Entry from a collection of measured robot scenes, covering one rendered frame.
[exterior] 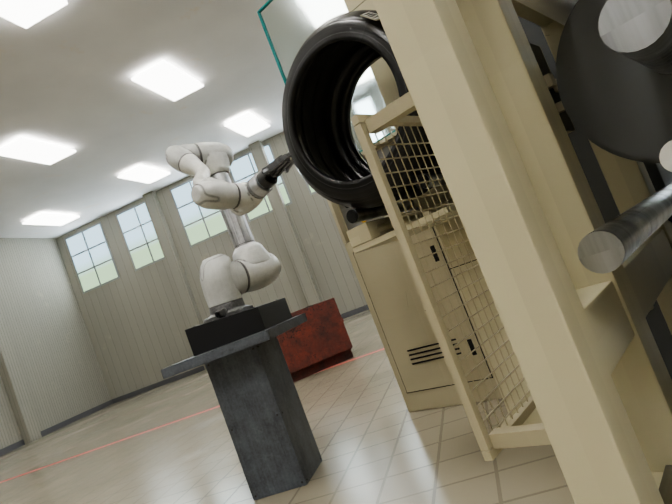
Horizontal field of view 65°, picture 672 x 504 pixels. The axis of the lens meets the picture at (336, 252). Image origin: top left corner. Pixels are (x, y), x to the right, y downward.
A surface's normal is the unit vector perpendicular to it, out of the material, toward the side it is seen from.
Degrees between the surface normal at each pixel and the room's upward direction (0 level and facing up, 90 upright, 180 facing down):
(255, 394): 90
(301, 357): 90
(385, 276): 90
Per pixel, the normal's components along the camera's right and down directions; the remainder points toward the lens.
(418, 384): -0.62, 0.18
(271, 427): -0.23, 0.02
